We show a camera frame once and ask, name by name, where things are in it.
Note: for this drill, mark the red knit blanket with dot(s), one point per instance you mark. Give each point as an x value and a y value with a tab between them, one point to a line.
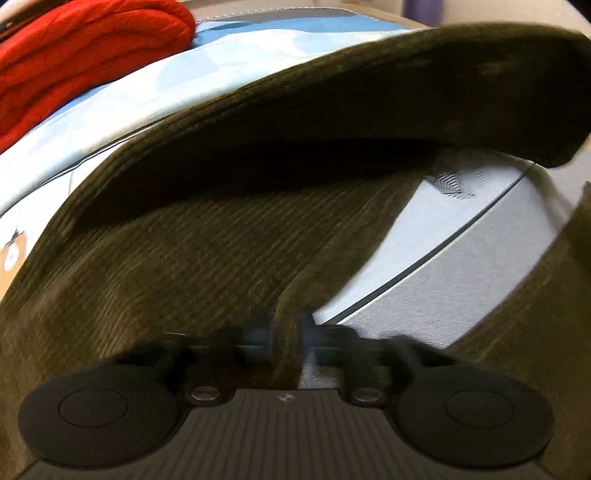
78	50

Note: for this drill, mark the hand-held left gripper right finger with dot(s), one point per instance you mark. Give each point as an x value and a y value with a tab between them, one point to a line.
308	336

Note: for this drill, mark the blue cloud printed sheet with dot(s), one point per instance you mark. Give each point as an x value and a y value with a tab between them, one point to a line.
194	78

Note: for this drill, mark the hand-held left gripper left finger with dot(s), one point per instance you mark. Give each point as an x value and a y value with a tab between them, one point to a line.
259	333

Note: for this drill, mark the deer printed grey mat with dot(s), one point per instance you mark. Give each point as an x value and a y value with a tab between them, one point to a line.
461	240

